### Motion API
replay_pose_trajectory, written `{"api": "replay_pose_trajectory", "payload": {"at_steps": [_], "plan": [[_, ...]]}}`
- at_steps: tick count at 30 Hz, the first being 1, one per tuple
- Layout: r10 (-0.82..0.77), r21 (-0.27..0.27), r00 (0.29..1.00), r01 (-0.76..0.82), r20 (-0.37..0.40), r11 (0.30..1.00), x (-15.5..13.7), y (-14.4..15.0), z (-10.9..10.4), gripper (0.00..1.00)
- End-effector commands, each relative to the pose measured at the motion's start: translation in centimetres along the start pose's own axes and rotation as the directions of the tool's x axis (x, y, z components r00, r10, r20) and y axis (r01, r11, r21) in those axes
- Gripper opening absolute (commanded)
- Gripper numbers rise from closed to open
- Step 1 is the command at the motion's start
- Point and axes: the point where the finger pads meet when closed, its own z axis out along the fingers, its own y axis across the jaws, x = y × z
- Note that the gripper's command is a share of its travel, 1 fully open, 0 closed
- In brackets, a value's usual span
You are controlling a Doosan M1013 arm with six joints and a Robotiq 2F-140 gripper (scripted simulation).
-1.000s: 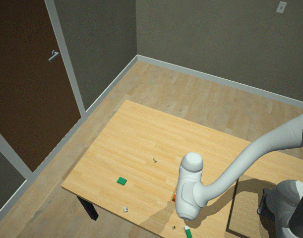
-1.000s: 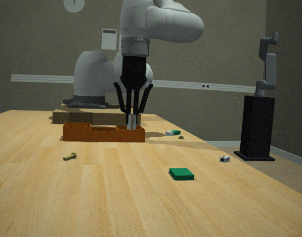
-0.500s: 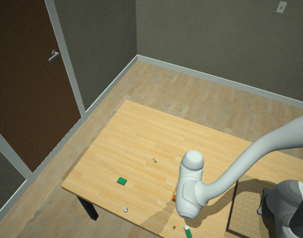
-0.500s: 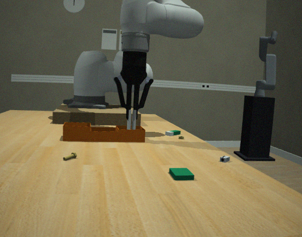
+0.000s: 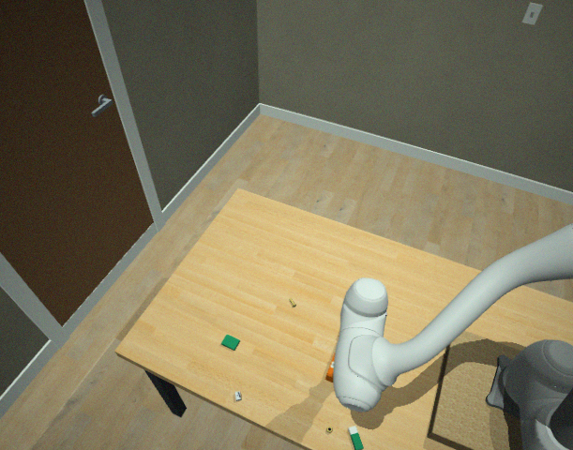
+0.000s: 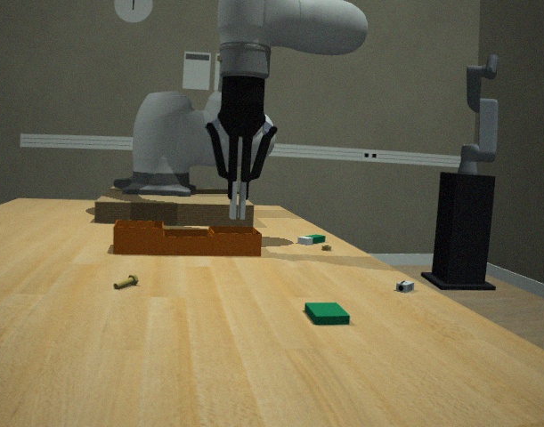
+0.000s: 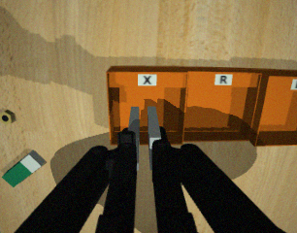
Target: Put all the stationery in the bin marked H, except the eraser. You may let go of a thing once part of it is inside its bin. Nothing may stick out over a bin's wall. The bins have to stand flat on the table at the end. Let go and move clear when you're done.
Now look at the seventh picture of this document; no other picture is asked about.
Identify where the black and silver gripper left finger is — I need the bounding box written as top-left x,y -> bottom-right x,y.
14,107 -> 140,233

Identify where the orange three-compartment bin rack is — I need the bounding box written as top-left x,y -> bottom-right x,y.
106,66 -> 297,147

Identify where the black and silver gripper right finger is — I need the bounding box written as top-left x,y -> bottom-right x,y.
148,106 -> 286,233

